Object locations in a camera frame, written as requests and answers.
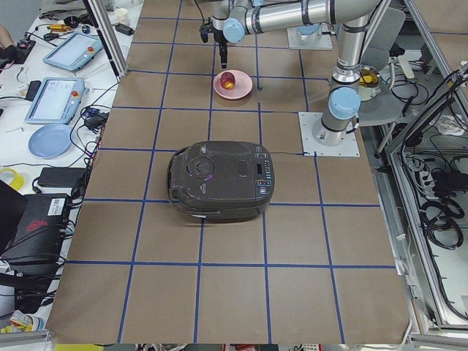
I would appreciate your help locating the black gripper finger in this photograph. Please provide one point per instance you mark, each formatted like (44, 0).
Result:
(223, 55)

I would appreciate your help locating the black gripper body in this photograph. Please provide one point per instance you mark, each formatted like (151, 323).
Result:
(221, 37)

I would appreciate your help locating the red apple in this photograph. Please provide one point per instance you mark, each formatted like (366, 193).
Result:
(227, 80)

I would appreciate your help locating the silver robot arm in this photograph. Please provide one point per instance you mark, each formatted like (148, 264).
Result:
(231, 21)
(311, 31)

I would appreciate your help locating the pink plate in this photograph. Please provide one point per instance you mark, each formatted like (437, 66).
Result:
(242, 87)

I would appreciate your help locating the light blue plate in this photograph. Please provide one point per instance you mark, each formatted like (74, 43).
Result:
(50, 141)

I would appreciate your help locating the blue teach pendant far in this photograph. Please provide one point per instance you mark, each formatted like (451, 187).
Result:
(74, 53)

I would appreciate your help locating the blue teach pendant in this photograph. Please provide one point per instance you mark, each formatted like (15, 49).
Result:
(56, 101)
(74, 53)

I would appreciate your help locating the dark grey rice cooker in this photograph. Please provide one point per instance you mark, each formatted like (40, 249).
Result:
(221, 180)

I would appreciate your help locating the blue teach pendant near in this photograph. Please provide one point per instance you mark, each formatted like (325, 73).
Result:
(56, 101)

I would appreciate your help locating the grey office chair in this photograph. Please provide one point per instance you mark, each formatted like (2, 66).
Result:
(378, 105)

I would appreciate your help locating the black power adapter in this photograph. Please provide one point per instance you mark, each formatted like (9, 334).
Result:
(60, 177)

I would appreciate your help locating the yellow tape roll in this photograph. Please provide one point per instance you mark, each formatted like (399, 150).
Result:
(12, 178)

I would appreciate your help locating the black computer box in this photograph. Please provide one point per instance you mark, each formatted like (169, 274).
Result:
(33, 230)

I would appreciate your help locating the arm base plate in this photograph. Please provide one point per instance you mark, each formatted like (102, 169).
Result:
(324, 44)
(319, 141)

